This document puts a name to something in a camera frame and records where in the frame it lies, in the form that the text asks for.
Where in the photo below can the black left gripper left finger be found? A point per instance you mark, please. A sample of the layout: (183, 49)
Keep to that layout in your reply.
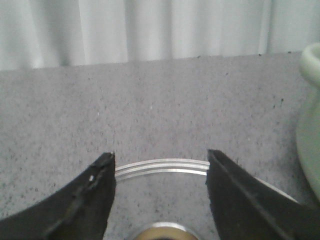
(78, 211)

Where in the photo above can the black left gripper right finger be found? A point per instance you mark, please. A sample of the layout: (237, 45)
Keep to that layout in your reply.
(244, 208)

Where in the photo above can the glass pot lid steel rim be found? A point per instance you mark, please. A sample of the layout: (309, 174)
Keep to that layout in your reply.
(162, 199)

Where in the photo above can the pale green electric pot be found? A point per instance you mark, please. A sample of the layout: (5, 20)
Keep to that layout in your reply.
(308, 126)

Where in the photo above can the white pleated curtain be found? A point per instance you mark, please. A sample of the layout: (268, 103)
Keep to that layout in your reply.
(51, 33)

